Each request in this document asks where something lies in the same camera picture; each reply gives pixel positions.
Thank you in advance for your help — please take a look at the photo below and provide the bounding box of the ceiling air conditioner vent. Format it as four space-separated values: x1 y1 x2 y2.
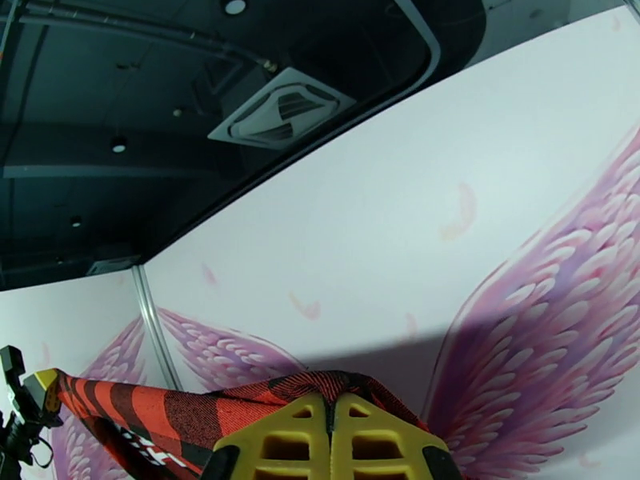
206 66 357 151

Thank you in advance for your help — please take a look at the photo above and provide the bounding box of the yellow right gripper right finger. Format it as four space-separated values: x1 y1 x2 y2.
332 390 466 480

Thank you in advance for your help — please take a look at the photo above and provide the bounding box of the black left wrist camera cable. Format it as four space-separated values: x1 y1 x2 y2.
29 435 55 470

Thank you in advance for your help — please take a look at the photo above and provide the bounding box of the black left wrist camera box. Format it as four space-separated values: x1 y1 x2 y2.
0 345 27 390

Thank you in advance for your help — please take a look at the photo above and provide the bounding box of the red black plaid shirt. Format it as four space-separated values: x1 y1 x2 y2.
54 368 432 480

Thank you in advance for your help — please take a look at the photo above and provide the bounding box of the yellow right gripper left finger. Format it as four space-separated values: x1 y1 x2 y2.
202 392 334 480

